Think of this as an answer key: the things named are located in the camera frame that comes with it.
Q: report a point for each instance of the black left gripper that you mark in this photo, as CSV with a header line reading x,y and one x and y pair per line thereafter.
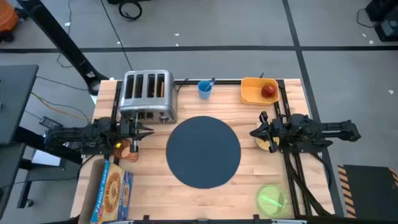
x,y
128,129

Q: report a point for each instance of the brown toast slice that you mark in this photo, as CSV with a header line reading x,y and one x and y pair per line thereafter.
x,y
162,89

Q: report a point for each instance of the dark grey desk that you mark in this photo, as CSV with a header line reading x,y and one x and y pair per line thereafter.
x,y
15,102

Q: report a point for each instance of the white paper sheet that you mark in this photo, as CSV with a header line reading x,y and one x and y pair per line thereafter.
x,y
46,158

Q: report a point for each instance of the blue plastic cup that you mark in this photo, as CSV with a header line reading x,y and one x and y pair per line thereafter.
x,y
204,91

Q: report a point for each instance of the red apple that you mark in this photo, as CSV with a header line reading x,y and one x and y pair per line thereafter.
x,y
269,91

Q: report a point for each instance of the black desk support beam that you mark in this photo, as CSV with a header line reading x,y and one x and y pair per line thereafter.
x,y
46,144

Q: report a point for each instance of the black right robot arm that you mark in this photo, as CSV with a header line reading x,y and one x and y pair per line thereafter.
x,y
314,130

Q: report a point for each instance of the orange bucket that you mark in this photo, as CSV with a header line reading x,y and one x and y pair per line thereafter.
x,y
7,18

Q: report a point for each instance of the silver four-slot toaster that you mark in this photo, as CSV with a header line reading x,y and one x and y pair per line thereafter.
x,y
146,99

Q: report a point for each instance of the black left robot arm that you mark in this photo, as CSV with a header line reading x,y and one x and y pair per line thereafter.
x,y
84,137

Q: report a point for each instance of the black hazard-striped mat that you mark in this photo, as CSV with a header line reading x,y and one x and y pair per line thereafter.
x,y
370,189

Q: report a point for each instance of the black power adapter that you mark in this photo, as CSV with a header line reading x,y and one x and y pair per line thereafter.
x,y
50,123

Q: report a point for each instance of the yellow bowl of cereal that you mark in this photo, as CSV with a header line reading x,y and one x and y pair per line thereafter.
x,y
263,144

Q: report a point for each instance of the orange plastic tumbler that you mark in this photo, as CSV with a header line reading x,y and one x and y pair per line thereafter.
x,y
126,152

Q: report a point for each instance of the black equipment box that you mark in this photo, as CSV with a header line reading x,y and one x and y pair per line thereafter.
x,y
384,18

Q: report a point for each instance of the yellow plastic bin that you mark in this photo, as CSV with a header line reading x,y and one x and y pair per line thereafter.
x,y
252,93

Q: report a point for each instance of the blue cereal box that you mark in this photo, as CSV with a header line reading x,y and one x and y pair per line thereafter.
x,y
112,193

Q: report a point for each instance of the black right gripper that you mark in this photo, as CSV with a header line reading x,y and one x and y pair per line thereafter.
x,y
274,130

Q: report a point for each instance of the round dark blue placemat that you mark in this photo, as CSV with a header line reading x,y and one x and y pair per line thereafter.
x,y
203,152

